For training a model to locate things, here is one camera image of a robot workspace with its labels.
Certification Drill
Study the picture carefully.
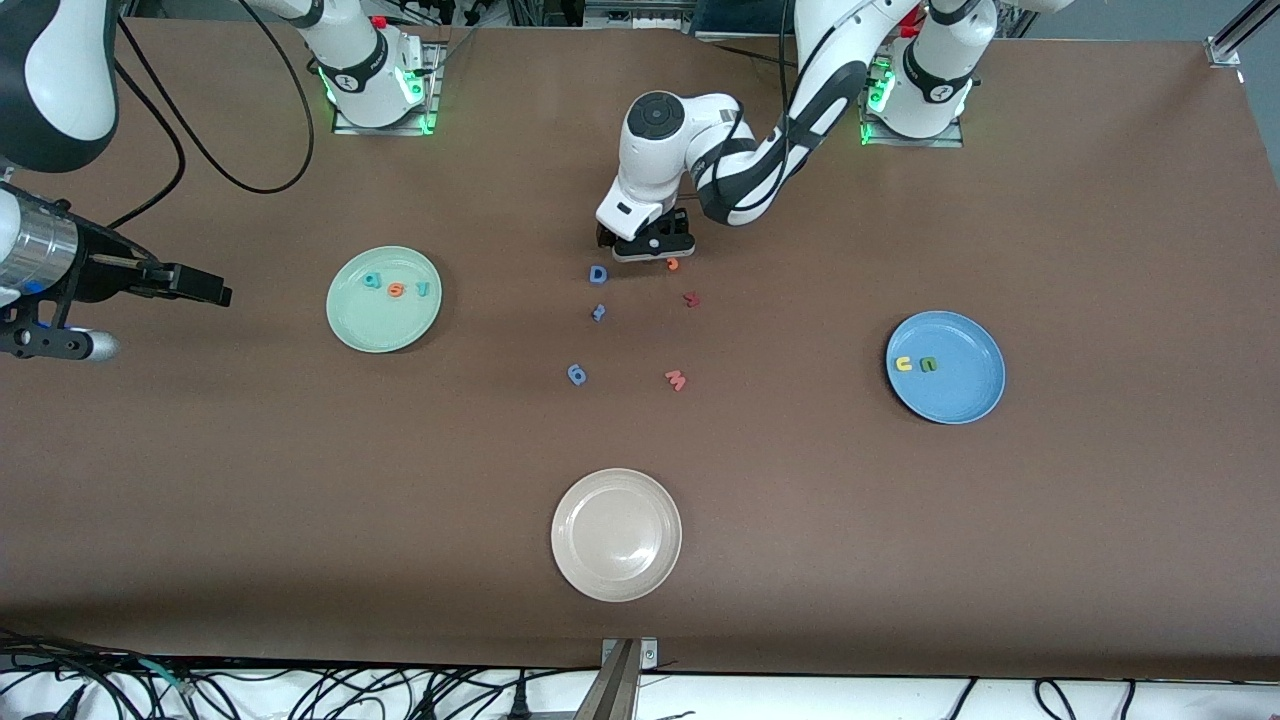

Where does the black looped cable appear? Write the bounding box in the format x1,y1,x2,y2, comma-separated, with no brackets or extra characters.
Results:
1034,678,1081,720

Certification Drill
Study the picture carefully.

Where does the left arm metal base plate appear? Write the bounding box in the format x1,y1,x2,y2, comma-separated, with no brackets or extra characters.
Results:
857,55,966,149

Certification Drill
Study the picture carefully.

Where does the light green plate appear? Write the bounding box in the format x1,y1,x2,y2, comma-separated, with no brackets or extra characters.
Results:
326,246,443,354

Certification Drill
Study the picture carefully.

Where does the aluminium corner profile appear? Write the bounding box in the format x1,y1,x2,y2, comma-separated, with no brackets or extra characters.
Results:
1205,0,1280,69

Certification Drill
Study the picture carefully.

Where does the black base supply cable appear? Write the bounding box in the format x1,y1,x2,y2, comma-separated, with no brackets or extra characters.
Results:
700,40,801,69

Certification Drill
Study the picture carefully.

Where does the blue plate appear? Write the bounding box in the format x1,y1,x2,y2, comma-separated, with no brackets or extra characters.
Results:
885,310,1007,426

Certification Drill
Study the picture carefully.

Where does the person in dark clothes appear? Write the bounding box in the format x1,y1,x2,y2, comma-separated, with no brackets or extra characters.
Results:
690,0,801,35

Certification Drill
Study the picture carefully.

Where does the beige plate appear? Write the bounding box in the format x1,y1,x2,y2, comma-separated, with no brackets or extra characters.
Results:
550,468,683,603

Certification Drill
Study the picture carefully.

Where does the black floor cable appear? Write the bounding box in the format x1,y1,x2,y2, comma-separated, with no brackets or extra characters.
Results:
0,628,206,683

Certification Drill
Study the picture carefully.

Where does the teal cable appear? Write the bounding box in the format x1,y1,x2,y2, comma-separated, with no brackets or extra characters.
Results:
135,655,196,697

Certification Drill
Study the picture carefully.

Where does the aluminium camera mount profile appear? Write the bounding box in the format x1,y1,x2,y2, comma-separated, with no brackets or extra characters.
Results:
575,638,659,720

